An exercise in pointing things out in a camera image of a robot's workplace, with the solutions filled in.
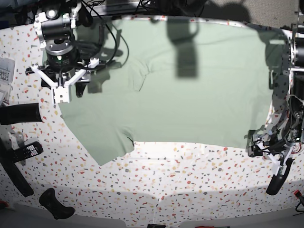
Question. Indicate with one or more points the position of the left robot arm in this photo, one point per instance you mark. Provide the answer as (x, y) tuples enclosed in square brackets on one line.
[(293, 68)]

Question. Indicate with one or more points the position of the light green T-shirt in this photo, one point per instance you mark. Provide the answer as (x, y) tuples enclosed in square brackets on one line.
[(178, 81)]

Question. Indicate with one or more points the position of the black cylinder roll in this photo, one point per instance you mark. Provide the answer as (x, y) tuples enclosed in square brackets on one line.
[(20, 113)]

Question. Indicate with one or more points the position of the long black bar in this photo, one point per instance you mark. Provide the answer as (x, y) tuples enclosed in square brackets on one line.
[(14, 174)]

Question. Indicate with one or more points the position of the black game controller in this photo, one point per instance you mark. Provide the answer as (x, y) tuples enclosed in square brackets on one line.
[(50, 202)]

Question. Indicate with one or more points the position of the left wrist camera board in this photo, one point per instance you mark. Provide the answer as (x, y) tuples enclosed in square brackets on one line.
[(277, 169)]

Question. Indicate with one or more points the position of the black curved handle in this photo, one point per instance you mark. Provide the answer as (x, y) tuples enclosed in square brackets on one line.
[(278, 180)]

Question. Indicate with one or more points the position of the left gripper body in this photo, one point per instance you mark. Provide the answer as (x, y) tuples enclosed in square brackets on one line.
[(278, 141)]

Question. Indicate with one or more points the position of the small red clip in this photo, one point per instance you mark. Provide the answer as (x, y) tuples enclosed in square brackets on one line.
[(297, 193)]

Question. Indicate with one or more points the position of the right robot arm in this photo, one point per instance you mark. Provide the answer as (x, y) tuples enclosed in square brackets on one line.
[(54, 25)]

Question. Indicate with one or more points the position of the black TV remote control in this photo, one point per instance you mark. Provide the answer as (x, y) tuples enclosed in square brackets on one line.
[(26, 152)]

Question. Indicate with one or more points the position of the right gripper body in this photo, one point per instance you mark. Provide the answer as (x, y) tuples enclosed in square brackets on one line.
[(61, 54)]

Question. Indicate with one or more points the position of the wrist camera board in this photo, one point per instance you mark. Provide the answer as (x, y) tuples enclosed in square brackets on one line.
[(61, 95), (277, 169)]

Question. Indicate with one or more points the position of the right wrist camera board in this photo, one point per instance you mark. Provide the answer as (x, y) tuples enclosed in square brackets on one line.
[(61, 95)]

